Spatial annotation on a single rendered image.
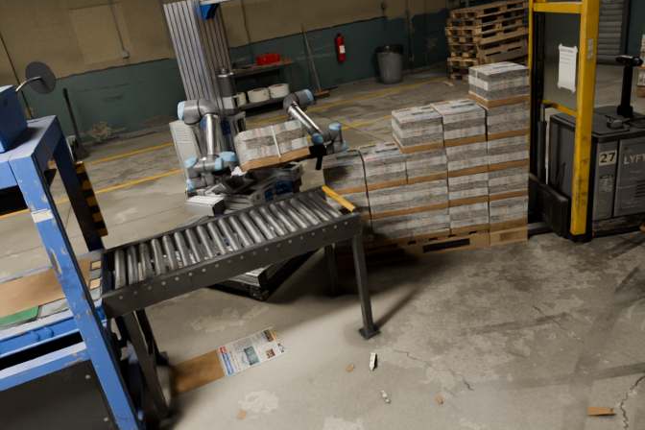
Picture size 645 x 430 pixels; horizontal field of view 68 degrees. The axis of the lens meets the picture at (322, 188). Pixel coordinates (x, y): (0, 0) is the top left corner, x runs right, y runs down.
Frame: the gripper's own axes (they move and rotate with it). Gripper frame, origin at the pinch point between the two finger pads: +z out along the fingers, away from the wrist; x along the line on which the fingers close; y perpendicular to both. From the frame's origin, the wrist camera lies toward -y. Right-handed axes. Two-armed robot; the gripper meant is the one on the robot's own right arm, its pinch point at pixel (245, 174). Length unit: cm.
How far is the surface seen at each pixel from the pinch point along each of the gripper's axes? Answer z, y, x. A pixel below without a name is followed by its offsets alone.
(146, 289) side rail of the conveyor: -69, -44, -55
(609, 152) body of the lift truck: 233, -53, -50
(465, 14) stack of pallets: 546, 203, 439
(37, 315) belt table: -116, -40, -52
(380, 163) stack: 94, -17, 6
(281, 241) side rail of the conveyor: -1, -42, -55
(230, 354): -39, -103, 2
